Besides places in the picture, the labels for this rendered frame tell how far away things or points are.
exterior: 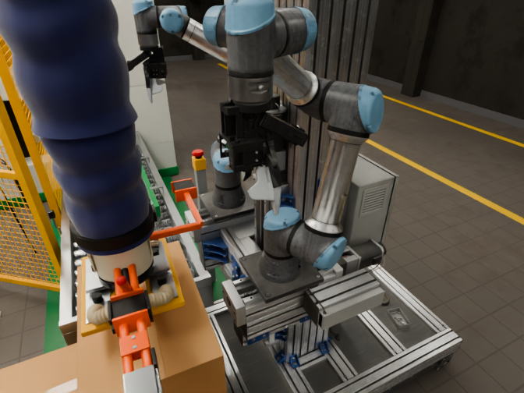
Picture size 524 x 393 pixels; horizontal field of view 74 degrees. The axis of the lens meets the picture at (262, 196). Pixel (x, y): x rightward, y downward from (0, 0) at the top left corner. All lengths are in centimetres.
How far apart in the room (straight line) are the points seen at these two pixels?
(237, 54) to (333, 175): 52
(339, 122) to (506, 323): 220
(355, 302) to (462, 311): 160
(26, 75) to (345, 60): 85
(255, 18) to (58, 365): 157
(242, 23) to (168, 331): 95
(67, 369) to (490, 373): 218
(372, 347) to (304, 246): 119
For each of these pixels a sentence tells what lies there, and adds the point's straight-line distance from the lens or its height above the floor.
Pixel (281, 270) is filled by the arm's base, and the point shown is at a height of 109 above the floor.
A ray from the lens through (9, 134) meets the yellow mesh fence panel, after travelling 220.
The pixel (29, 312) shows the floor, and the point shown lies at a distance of 293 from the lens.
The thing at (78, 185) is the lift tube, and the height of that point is 147.
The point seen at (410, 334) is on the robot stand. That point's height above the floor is 21.
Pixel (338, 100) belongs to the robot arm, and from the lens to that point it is 96.
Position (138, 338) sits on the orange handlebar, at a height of 119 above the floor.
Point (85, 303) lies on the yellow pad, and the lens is 122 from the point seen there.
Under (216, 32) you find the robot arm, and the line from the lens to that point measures 74.
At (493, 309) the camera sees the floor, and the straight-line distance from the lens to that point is 295.
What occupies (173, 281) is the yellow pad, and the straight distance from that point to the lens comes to 119.
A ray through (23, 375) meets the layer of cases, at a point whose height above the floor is 54.
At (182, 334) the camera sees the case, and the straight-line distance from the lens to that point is 121.
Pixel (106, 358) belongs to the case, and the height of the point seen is 94.
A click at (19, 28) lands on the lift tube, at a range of 85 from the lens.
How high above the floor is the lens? 189
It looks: 31 degrees down
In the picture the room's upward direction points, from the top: straight up
